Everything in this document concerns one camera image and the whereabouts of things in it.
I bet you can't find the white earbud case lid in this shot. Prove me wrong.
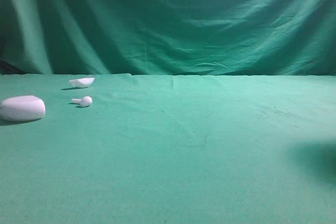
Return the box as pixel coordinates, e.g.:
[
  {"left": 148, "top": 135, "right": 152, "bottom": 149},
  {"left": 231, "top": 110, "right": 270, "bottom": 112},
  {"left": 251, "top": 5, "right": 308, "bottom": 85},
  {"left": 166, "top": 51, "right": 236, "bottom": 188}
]
[{"left": 69, "top": 77, "right": 95, "bottom": 88}]

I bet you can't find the white earbud near left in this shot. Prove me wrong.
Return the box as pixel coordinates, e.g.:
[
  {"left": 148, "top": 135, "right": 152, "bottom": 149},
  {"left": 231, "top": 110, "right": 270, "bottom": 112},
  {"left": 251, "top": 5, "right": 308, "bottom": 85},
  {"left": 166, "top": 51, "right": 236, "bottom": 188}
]
[{"left": 71, "top": 96, "right": 93, "bottom": 108}]

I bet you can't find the white earbud case body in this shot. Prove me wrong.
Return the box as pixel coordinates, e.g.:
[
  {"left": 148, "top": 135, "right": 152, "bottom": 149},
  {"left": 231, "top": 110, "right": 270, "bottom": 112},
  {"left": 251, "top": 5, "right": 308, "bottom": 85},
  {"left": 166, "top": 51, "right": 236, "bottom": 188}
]
[{"left": 1, "top": 95, "right": 46, "bottom": 122}]

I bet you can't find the green backdrop cloth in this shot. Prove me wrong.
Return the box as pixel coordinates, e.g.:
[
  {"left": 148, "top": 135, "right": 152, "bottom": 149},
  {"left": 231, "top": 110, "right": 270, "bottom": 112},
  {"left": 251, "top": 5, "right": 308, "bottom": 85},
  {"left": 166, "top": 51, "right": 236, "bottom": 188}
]
[{"left": 1, "top": 0, "right": 335, "bottom": 76}]

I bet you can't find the green table cloth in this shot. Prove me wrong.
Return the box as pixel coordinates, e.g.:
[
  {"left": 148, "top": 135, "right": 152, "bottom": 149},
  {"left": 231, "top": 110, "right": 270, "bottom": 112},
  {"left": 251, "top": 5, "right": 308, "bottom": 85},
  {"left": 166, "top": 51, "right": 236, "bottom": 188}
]
[{"left": 1, "top": 74, "right": 335, "bottom": 223}]

